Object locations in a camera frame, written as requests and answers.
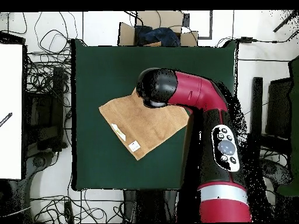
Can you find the tan terry towel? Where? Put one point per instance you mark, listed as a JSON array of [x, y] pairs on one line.
[[144, 126]]

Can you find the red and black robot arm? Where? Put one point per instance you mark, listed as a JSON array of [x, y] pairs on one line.
[[198, 93]]

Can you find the dark green table cloth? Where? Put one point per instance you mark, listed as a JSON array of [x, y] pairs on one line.
[[105, 70]]

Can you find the dark blue garment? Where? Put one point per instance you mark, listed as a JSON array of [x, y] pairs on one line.
[[161, 36]]

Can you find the brown cardboard box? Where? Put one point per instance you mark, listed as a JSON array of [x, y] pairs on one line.
[[126, 35]]

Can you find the black upright bar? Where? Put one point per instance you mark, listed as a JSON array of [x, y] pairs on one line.
[[256, 105]]

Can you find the black power strip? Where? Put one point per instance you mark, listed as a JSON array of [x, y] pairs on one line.
[[69, 212]]

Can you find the black power adapter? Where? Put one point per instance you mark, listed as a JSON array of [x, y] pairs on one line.
[[246, 39]]

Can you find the white board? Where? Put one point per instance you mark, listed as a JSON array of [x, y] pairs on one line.
[[10, 93]]

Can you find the black marker strip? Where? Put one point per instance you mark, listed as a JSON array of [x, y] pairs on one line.
[[5, 119]]

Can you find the dark green fabric panel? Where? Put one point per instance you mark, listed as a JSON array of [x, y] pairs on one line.
[[294, 140]]

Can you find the black slanted rod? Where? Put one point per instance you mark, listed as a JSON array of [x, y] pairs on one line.
[[283, 23]]

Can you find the grey metal frame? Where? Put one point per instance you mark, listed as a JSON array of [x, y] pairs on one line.
[[211, 23]]

